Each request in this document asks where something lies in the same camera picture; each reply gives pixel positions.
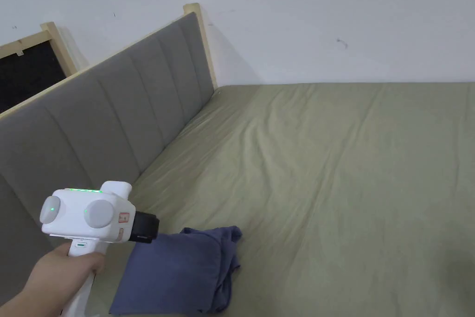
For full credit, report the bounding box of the person's left hand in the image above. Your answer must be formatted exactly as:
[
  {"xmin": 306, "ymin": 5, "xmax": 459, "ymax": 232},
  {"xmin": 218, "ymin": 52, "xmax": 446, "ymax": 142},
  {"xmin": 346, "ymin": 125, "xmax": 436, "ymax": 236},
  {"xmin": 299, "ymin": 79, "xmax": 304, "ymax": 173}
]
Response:
[{"xmin": 0, "ymin": 246, "xmax": 107, "ymax": 317}]

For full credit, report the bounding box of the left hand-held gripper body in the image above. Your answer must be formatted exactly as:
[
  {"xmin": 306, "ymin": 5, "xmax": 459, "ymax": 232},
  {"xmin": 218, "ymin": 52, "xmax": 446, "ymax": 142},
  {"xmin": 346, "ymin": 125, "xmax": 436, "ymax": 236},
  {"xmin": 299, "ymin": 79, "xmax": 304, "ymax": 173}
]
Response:
[{"xmin": 40, "ymin": 181, "xmax": 160, "ymax": 317}]

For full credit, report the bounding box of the bed with pale green sheet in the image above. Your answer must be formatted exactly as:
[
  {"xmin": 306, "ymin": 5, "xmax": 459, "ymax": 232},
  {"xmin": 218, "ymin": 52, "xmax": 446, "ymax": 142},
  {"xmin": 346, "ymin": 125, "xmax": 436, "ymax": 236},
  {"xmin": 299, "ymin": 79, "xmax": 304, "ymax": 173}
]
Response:
[{"xmin": 87, "ymin": 83, "xmax": 475, "ymax": 317}]

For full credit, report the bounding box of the dark blue shirt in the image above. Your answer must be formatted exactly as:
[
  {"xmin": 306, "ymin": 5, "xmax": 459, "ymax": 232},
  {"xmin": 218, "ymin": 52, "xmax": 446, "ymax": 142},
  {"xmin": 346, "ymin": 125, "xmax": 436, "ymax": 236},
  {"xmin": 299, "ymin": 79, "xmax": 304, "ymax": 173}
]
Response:
[{"xmin": 109, "ymin": 226, "xmax": 244, "ymax": 316}]

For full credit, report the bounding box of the wooden frame with black panel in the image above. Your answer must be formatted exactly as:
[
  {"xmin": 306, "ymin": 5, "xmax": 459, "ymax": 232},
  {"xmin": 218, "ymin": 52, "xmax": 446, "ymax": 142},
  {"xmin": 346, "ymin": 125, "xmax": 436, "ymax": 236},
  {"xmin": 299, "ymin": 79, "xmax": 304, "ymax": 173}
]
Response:
[{"xmin": 0, "ymin": 21, "xmax": 78, "ymax": 114}]

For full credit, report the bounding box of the grey padded headboard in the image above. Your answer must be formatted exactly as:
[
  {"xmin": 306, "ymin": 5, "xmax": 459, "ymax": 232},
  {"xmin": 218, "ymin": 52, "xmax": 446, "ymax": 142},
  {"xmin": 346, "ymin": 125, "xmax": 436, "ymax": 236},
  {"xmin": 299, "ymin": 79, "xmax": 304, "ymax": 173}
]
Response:
[{"xmin": 0, "ymin": 3, "xmax": 218, "ymax": 302}]

